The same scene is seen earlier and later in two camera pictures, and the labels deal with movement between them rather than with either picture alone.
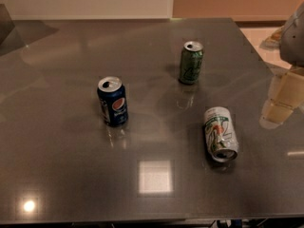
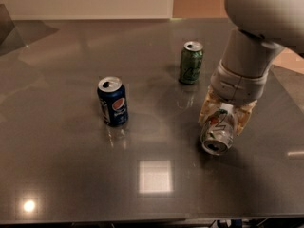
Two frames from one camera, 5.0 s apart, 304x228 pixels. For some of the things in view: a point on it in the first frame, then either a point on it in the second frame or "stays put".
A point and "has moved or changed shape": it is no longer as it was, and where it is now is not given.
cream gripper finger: x=286 y=93 → x=242 y=115
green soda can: x=191 y=62 stays put
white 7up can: x=220 y=134 has moved or changed shape
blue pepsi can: x=113 y=101 stays put
